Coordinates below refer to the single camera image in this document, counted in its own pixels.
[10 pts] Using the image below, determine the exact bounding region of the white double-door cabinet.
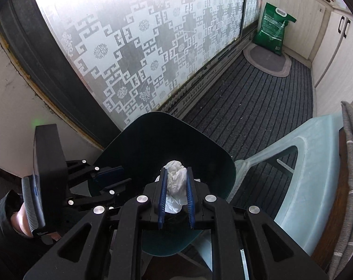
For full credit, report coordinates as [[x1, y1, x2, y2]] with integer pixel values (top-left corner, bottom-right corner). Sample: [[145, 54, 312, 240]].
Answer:
[[312, 0, 353, 114]]

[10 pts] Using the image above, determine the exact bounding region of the blue plastic chair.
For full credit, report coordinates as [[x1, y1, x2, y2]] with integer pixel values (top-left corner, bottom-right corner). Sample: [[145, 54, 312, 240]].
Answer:
[[181, 113, 344, 272]]

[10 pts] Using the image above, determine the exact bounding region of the dark striped floor mat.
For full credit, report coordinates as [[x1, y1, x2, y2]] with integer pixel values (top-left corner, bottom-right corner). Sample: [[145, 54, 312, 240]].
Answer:
[[165, 55, 315, 210]]

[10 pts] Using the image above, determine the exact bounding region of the grey oval door mat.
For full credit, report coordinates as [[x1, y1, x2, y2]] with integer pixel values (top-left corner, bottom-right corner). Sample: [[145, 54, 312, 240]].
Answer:
[[242, 44, 292, 78]]

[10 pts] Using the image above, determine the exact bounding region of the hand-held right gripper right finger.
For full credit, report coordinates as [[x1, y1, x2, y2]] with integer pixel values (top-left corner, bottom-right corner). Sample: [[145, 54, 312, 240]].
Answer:
[[186, 166, 329, 280]]

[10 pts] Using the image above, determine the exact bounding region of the grey checkered tablecloth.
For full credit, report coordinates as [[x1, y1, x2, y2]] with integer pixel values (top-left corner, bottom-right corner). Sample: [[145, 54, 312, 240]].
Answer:
[[328, 101, 353, 272]]

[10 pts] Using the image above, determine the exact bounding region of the white tissue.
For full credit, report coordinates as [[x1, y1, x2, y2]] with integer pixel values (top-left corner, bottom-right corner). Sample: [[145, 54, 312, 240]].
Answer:
[[156, 160, 200, 214]]

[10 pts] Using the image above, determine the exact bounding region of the green rice bag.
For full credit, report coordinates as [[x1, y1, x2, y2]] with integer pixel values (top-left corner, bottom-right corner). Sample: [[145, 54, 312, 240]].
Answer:
[[252, 2, 297, 56]]

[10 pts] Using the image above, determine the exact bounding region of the dark teal trash bin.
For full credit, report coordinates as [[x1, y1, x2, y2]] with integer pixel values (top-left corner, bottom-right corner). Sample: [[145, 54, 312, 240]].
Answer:
[[87, 111, 237, 257]]

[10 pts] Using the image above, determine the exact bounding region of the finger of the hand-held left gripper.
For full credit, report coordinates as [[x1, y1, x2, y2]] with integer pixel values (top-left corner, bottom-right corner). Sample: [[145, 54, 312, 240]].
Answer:
[[66, 159, 125, 183], [67, 179, 132, 208]]

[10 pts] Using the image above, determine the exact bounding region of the person's left forearm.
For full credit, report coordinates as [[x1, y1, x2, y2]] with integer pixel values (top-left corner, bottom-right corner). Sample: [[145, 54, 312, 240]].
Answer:
[[0, 189, 60, 280]]

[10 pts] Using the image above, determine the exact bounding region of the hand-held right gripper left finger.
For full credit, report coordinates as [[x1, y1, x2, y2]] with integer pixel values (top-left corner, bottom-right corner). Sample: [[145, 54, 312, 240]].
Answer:
[[23, 168, 169, 280]]

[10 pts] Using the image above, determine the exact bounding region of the wide patterned glass door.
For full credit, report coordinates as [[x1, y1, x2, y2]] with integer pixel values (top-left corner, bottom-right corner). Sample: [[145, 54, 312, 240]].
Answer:
[[0, 0, 248, 149]]

